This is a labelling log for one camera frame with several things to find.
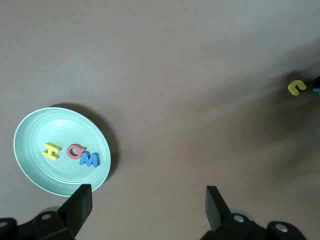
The yellow foam letter n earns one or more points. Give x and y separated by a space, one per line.
292 88

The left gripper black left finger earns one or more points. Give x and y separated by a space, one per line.
75 212

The small blue foam letter m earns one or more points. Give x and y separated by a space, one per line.
317 91

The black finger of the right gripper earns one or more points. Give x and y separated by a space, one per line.
318 82

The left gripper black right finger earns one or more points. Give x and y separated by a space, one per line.
217 212

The yellow foam letter H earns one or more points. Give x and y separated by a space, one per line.
51 151

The pink foam letter Q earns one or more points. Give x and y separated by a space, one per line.
69 152

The large blue foam letter M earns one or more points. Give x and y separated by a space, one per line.
89 160

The light green plate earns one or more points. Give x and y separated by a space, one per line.
62 127

